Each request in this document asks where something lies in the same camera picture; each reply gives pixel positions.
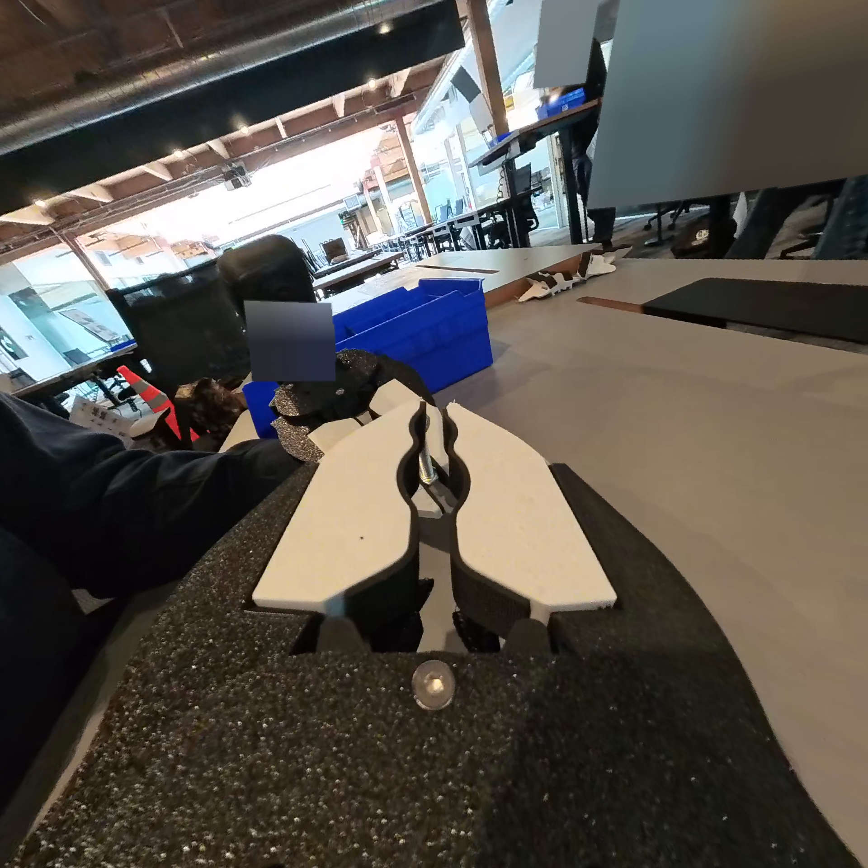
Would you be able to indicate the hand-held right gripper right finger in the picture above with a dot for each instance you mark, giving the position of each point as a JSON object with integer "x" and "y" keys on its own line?
{"x": 522, "y": 529}

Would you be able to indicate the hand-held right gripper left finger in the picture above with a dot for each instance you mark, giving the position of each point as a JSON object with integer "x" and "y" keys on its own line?
{"x": 339, "y": 515}

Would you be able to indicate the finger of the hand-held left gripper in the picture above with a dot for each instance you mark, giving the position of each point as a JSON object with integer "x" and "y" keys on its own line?
{"x": 332, "y": 434}
{"x": 397, "y": 400}

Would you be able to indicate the silver bolt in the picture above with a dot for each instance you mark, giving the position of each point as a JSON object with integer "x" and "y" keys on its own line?
{"x": 427, "y": 454}

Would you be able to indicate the person's left forearm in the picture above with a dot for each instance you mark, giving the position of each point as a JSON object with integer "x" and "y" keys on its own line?
{"x": 135, "y": 495}

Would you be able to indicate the blue plastic bin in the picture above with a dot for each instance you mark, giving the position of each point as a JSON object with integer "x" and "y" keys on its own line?
{"x": 420, "y": 332}

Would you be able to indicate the dark mottled cloth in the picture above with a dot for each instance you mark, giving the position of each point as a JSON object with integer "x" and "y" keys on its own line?
{"x": 207, "y": 407}

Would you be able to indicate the black mesh chair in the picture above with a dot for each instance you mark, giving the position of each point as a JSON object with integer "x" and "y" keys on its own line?
{"x": 176, "y": 325}

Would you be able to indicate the orange traffic cone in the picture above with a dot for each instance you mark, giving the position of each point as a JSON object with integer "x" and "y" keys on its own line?
{"x": 146, "y": 393}

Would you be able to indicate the grey wood-edged table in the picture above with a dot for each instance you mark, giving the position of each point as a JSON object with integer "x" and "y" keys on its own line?
{"x": 488, "y": 261}

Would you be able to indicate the row of desks and chairs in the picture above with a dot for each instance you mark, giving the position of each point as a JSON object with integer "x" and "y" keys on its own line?
{"x": 441, "y": 227}

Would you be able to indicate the white black plastic part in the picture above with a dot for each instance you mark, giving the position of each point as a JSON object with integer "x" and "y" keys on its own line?
{"x": 542, "y": 288}
{"x": 600, "y": 264}

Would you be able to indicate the white printed sheet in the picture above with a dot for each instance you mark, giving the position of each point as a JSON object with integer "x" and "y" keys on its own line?
{"x": 102, "y": 420}

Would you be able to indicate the thin wooden support column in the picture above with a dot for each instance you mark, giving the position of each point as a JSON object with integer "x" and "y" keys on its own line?
{"x": 410, "y": 169}

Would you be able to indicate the ceiling-mounted device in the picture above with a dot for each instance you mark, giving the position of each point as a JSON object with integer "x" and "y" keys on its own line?
{"x": 237, "y": 177}

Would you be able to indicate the small blue storage bin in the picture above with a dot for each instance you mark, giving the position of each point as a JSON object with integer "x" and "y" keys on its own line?
{"x": 505, "y": 139}

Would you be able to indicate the wooden standing desk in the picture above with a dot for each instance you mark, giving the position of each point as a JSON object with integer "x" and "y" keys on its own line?
{"x": 536, "y": 129}

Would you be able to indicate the black table mat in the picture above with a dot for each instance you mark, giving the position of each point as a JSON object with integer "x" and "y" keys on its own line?
{"x": 759, "y": 308}

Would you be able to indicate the hanging black screen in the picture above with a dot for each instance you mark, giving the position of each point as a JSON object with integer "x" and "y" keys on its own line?
{"x": 466, "y": 83}

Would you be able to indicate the large blue storage bin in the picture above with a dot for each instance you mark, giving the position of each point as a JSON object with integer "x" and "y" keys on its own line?
{"x": 563, "y": 105}

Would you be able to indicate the person's navy sweatshirt torso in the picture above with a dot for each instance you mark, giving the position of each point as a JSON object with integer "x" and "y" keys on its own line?
{"x": 41, "y": 678}

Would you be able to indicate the black bag with white logo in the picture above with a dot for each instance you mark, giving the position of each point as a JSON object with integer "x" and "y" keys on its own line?
{"x": 702, "y": 237}

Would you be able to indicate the thick wooden support column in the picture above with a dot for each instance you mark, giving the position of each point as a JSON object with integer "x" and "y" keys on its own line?
{"x": 485, "y": 68}

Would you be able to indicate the dark office chair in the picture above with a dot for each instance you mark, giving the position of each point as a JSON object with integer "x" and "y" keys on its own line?
{"x": 780, "y": 217}

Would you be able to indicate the silver ventilation duct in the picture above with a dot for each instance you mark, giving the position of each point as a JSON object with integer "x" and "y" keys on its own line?
{"x": 203, "y": 74}

